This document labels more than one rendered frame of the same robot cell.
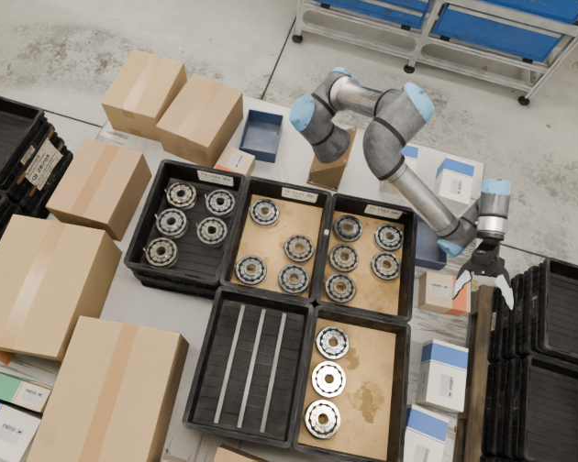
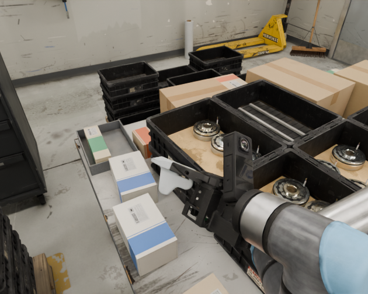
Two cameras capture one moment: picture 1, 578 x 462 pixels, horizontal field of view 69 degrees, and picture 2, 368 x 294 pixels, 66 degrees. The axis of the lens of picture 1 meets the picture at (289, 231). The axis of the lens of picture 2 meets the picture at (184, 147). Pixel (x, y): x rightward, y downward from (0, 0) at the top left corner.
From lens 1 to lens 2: 1.28 m
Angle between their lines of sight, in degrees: 73
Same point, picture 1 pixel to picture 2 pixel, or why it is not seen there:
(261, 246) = not seen: outside the picture
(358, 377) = (208, 161)
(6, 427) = not seen: hidden behind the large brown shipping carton
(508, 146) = not seen: outside the picture
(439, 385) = (143, 209)
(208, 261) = not seen: outside the picture
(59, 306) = (366, 80)
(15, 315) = not seen: outside the picture
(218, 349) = (291, 122)
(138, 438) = (268, 75)
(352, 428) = (185, 140)
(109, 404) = (294, 75)
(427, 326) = (186, 277)
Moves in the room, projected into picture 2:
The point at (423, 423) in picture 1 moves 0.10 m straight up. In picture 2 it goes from (139, 179) to (136, 157)
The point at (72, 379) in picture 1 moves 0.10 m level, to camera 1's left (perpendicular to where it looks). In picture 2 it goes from (317, 72) to (329, 67)
